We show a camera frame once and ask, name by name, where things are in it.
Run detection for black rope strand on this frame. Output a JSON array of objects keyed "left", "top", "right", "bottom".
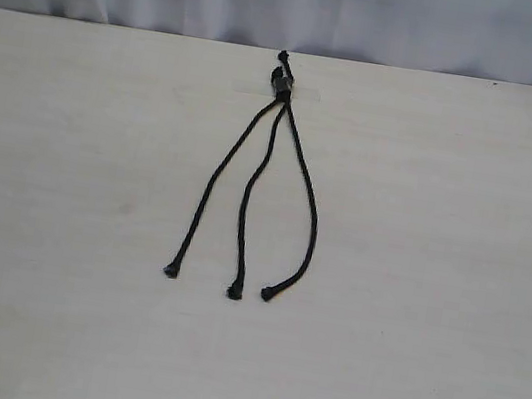
[
  {"left": 239, "top": 49, "right": 345, "bottom": 310},
  {"left": 223, "top": 87, "right": 288, "bottom": 304},
  {"left": 160, "top": 51, "right": 285, "bottom": 292}
]

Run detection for clear adhesive tape strip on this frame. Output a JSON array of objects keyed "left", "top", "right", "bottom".
[{"left": 231, "top": 79, "right": 321, "bottom": 102}]

